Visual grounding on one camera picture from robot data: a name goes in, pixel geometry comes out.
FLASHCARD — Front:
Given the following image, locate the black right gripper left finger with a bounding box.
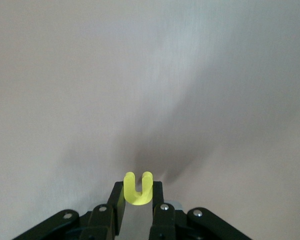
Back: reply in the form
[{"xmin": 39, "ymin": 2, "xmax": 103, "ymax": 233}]
[{"xmin": 12, "ymin": 181, "xmax": 127, "ymax": 240}]

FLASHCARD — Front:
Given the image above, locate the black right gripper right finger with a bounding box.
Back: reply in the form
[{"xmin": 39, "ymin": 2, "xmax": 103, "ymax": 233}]
[{"xmin": 147, "ymin": 181, "xmax": 252, "ymax": 240}]

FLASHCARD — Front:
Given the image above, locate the yellow foam letter u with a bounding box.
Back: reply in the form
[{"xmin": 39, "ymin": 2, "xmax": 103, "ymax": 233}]
[{"xmin": 122, "ymin": 171, "xmax": 155, "ymax": 206}]

